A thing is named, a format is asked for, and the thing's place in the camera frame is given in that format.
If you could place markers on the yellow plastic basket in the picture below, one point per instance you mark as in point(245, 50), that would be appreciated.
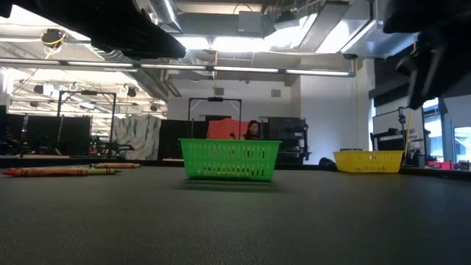
point(368, 162)

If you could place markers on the red box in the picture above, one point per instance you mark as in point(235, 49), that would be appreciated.
point(439, 165)

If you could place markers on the green crayon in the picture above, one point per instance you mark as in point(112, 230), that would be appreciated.
point(105, 171)

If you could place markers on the black equipment rack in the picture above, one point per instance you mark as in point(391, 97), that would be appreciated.
point(287, 132)

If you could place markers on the long ceiling light strip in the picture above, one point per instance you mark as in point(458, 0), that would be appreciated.
point(246, 69)

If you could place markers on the orange crayon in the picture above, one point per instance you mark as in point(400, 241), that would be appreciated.
point(116, 166)

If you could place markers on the person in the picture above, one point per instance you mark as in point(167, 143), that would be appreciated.
point(252, 129)

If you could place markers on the orange board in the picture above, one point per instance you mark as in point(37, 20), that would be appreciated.
point(224, 129)

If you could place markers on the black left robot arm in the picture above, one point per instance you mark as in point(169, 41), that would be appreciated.
point(110, 25)

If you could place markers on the blue white patterned sheet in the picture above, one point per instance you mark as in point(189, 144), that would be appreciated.
point(136, 136)

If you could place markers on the green plastic basket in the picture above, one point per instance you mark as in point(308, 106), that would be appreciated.
point(230, 162)

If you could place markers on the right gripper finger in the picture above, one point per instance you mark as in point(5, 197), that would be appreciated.
point(423, 77)

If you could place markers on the silver ventilation duct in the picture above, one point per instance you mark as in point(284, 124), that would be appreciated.
point(165, 14)

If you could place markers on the black partition panel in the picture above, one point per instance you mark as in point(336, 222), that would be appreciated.
point(173, 140)
point(73, 132)

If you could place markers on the black gantry frame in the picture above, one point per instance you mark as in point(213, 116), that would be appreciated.
point(215, 99)
point(88, 92)

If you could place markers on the red-orange crayon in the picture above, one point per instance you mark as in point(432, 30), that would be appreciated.
point(44, 172)

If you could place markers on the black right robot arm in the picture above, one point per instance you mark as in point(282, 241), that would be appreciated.
point(423, 14)

